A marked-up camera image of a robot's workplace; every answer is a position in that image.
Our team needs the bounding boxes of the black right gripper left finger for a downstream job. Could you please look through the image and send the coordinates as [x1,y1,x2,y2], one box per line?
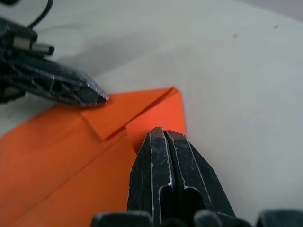
[126,126,175,219]

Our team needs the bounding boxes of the black cable with silver plug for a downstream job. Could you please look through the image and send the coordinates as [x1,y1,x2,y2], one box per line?
[13,0,55,57]

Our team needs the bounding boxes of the orange sheet of paper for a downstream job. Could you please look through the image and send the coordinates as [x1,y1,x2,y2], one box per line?
[0,87,187,227]

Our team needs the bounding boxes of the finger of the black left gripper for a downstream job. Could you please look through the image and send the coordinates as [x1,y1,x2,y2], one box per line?
[35,56,110,101]
[23,70,109,106]

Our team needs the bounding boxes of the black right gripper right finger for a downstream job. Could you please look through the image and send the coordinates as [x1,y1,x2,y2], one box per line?
[164,129,237,220]

